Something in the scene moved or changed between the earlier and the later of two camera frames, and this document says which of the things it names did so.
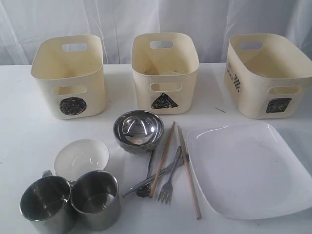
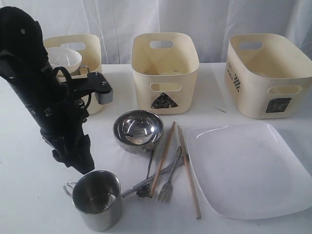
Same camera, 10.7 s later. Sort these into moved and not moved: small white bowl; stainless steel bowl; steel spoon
Moved: small white bowl
Not moved: stainless steel bowl; steel spoon
